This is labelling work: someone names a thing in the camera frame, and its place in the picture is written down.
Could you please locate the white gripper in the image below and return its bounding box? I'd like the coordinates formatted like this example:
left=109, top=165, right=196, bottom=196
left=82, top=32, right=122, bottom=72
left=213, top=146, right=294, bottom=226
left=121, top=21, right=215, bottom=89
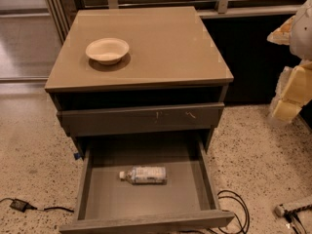
left=267, top=0, right=312, bottom=123

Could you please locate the clear blue plastic bottle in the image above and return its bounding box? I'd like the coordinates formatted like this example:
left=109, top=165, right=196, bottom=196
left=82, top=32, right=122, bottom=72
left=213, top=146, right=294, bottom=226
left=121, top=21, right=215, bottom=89
left=119, top=166, right=167, bottom=184

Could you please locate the grey drawer cabinet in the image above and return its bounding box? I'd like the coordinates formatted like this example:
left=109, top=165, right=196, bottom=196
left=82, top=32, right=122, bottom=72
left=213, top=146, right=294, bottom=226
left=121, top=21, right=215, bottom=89
left=45, top=7, right=233, bottom=153

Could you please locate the open middle drawer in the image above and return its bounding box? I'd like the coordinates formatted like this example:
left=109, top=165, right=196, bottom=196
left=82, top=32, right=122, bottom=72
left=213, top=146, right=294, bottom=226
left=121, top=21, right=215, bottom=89
left=59, top=136, right=234, bottom=234

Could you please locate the closed grey upper drawer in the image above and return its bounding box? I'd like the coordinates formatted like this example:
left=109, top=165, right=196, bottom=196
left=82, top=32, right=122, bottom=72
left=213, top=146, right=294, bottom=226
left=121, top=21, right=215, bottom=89
left=58, top=102, right=224, bottom=137

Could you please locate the white power strip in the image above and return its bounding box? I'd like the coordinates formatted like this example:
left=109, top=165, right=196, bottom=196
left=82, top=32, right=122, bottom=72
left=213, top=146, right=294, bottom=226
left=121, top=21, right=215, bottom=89
left=274, top=195, right=312, bottom=218

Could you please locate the white paper bowl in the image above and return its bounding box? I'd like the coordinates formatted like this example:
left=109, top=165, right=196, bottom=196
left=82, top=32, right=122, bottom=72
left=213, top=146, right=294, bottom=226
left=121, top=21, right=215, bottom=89
left=86, top=38, right=130, bottom=65

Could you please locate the blue tape piece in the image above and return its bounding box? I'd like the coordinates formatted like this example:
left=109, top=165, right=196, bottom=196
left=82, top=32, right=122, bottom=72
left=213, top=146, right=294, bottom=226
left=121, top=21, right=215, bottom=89
left=73, top=152, right=81, bottom=160

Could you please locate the black looped cable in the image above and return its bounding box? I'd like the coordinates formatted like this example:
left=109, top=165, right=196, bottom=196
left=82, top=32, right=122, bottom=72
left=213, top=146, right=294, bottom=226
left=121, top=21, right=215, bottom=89
left=178, top=189, right=251, bottom=234

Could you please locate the black power adapter with cable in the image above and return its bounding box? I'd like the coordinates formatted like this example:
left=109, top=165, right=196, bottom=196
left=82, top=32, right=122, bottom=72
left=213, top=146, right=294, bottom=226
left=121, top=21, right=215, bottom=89
left=0, top=198, right=73, bottom=213

